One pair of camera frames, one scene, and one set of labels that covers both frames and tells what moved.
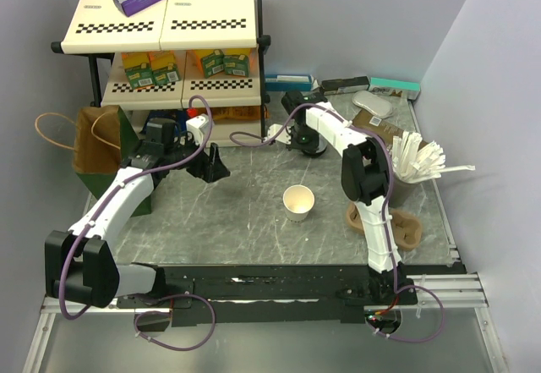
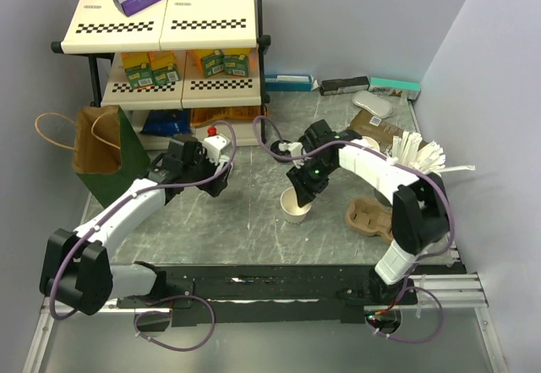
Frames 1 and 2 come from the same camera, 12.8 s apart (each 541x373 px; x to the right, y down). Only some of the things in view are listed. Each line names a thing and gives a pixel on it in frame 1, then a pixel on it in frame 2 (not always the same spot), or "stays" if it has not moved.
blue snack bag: [177, 116] stays
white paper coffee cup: [297, 200] stays
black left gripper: [209, 168] -> [215, 187]
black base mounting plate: [206, 295] stays
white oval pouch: [374, 105] stays
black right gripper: [312, 147] -> [306, 192]
